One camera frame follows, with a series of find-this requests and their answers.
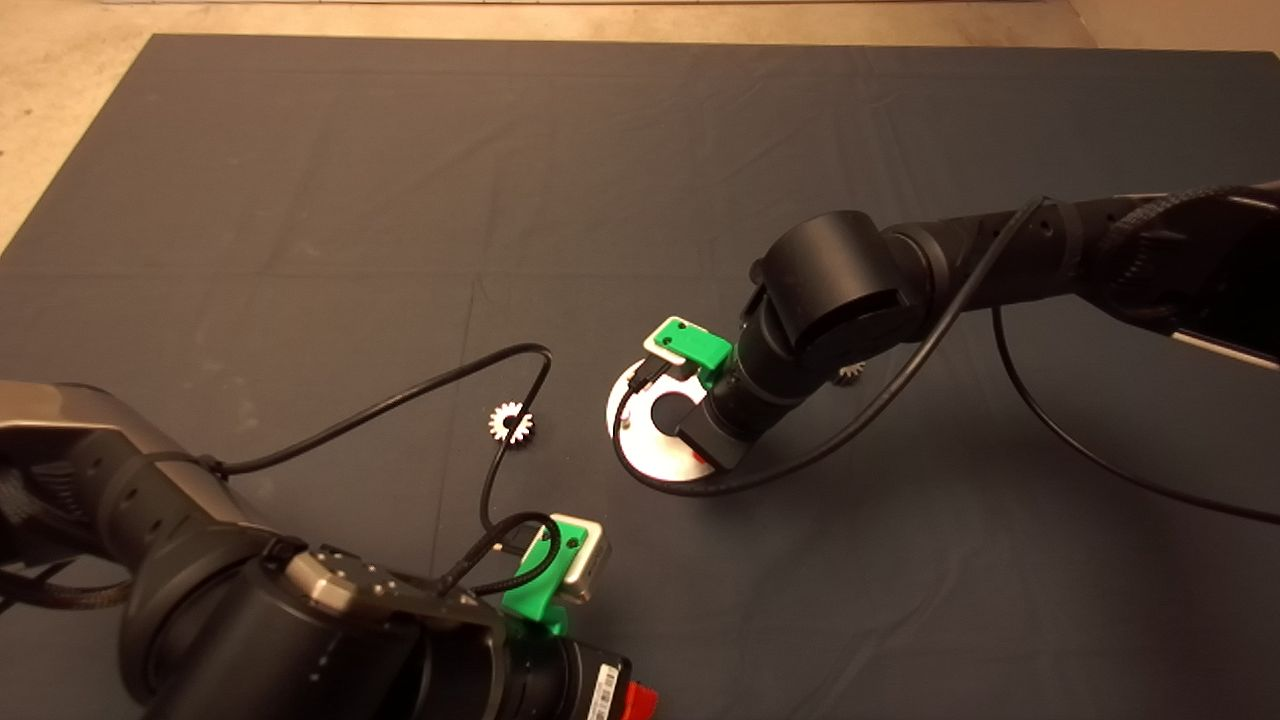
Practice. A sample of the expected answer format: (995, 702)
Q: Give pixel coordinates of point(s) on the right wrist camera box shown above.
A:
(668, 362)

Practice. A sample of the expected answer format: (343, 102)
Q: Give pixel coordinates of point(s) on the small steel planetary gear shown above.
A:
(851, 373)
(505, 420)

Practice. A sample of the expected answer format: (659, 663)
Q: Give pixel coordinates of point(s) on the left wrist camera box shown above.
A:
(590, 565)

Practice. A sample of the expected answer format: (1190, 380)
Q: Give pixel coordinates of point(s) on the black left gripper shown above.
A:
(560, 690)

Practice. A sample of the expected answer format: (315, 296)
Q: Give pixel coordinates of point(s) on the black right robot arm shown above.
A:
(830, 270)

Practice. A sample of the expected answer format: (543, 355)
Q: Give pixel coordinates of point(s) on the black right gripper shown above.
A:
(745, 405)

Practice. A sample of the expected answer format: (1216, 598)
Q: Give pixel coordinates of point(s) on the round metal carrier plate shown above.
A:
(645, 462)

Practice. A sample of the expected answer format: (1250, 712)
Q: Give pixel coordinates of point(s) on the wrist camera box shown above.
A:
(590, 565)
(668, 362)

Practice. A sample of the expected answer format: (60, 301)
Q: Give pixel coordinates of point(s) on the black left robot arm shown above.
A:
(250, 650)

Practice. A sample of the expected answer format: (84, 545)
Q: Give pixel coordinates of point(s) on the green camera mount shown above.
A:
(700, 348)
(530, 598)

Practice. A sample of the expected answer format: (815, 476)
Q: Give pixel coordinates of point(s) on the right green camera mount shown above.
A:
(700, 348)

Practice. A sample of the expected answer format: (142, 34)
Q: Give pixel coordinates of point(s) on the dark grey table cloth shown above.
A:
(300, 200)

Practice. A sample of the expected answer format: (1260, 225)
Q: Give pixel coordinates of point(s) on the left green camera mount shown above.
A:
(530, 598)

